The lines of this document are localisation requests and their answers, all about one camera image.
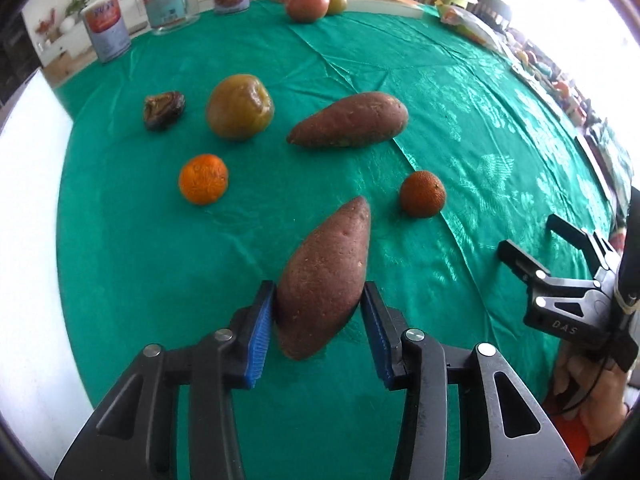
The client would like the green tablecloth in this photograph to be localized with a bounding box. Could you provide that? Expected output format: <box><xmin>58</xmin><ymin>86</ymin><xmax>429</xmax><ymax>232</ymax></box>
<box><xmin>52</xmin><ymin>0</ymin><xmax>618</xmax><ymax>480</ymax></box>

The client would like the white can with red label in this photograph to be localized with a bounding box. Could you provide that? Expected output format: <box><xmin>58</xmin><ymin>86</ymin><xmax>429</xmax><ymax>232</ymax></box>
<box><xmin>80</xmin><ymin>0</ymin><xmax>132</xmax><ymax>64</ymax></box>

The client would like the dark display cabinet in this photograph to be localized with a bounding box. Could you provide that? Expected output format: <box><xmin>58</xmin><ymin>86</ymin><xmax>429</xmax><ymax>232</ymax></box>
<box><xmin>0</xmin><ymin>12</ymin><xmax>42</xmax><ymax>98</ymax></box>

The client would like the white television cabinet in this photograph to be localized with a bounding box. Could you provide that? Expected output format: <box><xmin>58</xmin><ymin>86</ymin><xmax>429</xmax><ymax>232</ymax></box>
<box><xmin>37</xmin><ymin>0</ymin><xmax>151</xmax><ymax>83</ymax></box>

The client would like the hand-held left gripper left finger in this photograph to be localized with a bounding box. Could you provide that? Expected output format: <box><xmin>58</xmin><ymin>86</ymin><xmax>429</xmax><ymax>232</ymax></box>
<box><xmin>54</xmin><ymin>280</ymin><xmax>278</xmax><ymax>480</ymax></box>

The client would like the clear plastic bag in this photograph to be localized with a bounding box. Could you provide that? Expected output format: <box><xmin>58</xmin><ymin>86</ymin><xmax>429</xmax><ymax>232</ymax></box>
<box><xmin>435</xmin><ymin>2</ymin><xmax>516</xmax><ymax>56</ymax></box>

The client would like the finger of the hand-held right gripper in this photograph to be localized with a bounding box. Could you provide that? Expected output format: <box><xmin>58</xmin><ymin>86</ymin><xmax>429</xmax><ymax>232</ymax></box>
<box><xmin>497</xmin><ymin>239</ymin><xmax>601</xmax><ymax>302</ymax></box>
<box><xmin>546</xmin><ymin>214</ymin><xmax>621</xmax><ymax>273</ymax></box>

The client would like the brown wrinkled dried fruit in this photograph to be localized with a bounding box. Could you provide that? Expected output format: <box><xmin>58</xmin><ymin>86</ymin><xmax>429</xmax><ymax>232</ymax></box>
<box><xmin>143</xmin><ymin>91</ymin><xmax>187</xmax><ymax>132</ymax></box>

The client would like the pile of colourful toys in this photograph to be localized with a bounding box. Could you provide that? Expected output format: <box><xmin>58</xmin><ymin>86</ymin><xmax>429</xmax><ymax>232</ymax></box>
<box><xmin>510</xmin><ymin>35</ymin><xmax>596</xmax><ymax>126</ymax></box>

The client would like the bright orange mandarin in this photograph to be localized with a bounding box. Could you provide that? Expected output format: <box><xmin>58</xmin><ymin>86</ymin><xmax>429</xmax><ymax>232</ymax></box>
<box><xmin>178</xmin><ymin>154</ymin><xmax>230</xmax><ymax>206</ymax></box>

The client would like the red flower arrangement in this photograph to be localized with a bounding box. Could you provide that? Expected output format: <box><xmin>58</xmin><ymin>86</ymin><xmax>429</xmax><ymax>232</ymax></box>
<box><xmin>36</xmin><ymin>9</ymin><xmax>59</xmax><ymax>37</ymax></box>

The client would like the green-brown round fruit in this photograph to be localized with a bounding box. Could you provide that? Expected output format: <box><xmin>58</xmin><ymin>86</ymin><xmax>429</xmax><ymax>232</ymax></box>
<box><xmin>206</xmin><ymin>74</ymin><xmax>275</xmax><ymax>141</ymax></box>

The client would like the person's right forearm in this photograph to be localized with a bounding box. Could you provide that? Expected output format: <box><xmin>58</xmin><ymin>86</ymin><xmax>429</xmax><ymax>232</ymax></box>
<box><xmin>552</xmin><ymin>410</ymin><xmax>631</xmax><ymax>468</ymax></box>

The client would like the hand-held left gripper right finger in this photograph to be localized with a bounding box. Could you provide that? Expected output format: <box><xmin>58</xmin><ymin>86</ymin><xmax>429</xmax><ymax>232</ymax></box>
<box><xmin>361</xmin><ymin>281</ymin><xmax>583</xmax><ymax>480</ymax></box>

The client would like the person's right hand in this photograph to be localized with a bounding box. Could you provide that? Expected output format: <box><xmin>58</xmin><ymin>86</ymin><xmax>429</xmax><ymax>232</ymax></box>
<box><xmin>552</xmin><ymin>345</ymin><xmax>630</xmax><ymax>426</ymax></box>

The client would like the large reddish sweet potato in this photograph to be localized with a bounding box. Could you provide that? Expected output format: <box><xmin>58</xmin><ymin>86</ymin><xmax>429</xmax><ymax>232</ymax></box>
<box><xmin>276</xmin><ymin>196</ymin><xmax>372</xmax><ymax>360</ymax></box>

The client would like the red apple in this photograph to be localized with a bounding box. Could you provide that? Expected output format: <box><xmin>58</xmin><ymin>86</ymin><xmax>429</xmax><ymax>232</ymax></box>
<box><xmin>286</xmin><ymin>0</ymin><xmax>331</xmax><ymax>24</ymax></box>

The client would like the dark orange rough mandarin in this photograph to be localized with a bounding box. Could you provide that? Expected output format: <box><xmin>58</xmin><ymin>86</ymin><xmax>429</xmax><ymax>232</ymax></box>
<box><xmin>399</xmin><ymin>170</ymin><xmax>447</xmax><ymax>219</ymax></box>

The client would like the long reddish sweet potato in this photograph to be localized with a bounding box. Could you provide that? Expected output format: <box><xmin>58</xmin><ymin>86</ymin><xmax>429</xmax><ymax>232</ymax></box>
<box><xmin>286</xmin><ymin>91</ymin><xmax>409</xmax><ymax>149</ymax></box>

